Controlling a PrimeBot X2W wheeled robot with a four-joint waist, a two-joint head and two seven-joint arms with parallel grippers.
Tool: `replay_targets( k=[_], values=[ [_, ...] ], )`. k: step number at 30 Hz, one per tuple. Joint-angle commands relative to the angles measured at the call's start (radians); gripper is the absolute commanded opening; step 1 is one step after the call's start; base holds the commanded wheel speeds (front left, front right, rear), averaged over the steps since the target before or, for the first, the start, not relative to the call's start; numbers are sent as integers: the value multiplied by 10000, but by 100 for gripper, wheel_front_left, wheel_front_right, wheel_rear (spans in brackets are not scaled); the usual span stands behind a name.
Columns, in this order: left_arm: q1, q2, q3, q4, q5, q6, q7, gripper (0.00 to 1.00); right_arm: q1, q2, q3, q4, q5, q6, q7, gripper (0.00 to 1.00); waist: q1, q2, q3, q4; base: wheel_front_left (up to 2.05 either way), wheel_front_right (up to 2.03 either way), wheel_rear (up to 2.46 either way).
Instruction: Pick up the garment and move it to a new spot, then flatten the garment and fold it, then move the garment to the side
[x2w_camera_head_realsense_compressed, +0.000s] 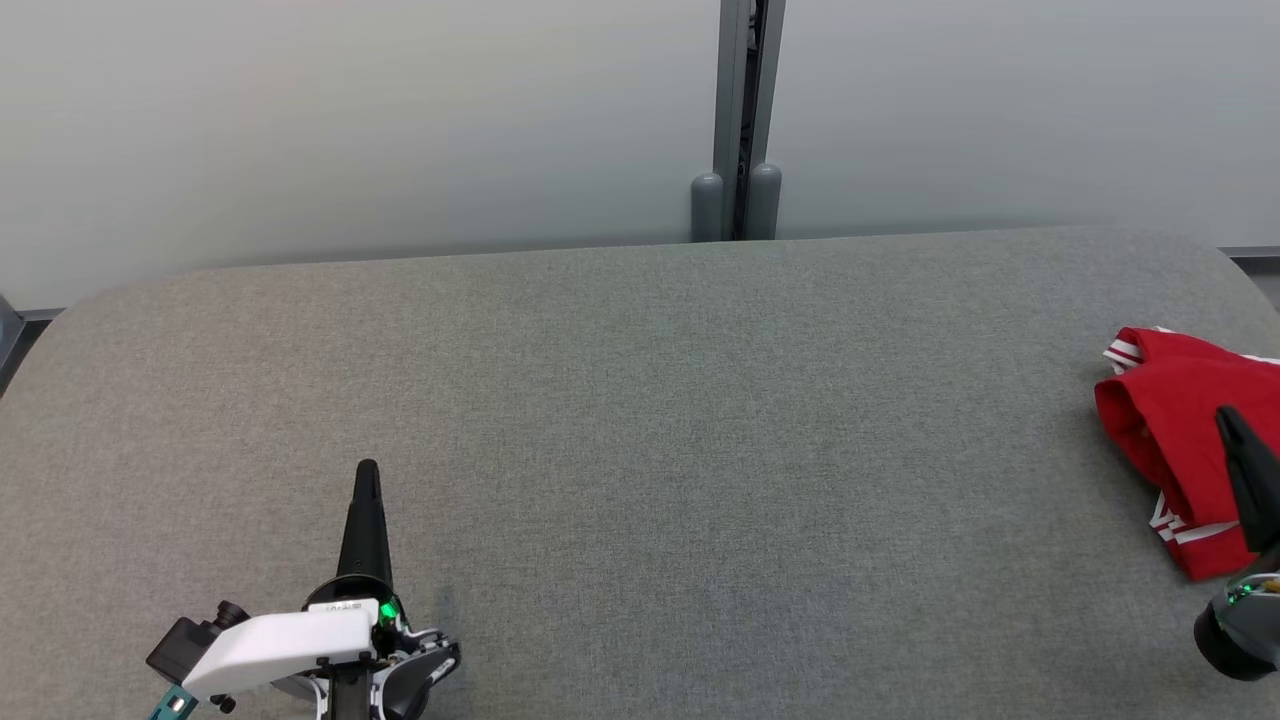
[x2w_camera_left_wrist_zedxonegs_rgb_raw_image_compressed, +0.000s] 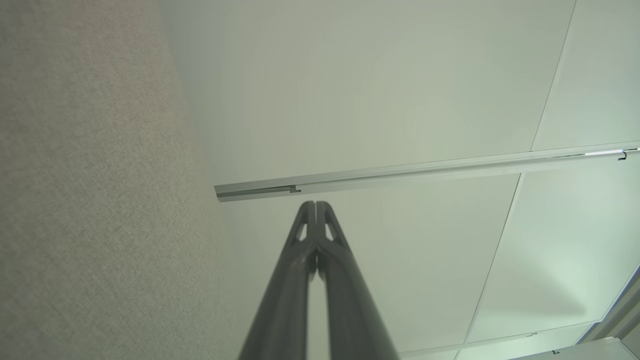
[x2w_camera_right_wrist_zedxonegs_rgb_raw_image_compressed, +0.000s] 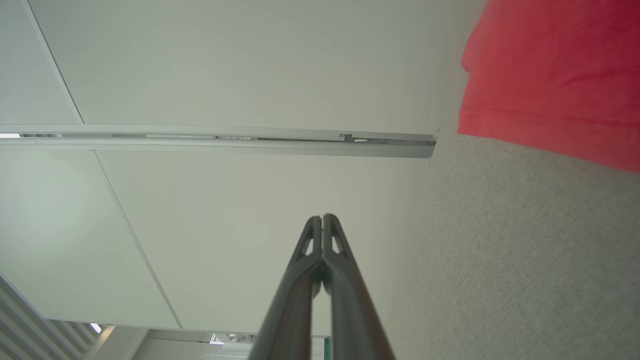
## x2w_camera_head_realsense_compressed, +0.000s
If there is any grey metal partition post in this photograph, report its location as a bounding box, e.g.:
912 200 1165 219
712 0 787 241

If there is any red garment with white trim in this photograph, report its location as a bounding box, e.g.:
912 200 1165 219
1103 327 1280 583

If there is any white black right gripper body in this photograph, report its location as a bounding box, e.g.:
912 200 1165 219
1195 545 1280 683

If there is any grey rounded post cap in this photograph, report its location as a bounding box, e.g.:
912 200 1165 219
690 172 725 243
746 162 783 241

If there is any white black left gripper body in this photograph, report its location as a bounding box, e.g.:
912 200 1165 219
180 575 403 701

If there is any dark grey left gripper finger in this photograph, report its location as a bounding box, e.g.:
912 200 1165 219
335 459 395 591

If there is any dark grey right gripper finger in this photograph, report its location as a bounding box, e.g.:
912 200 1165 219
1215 405 1280 553

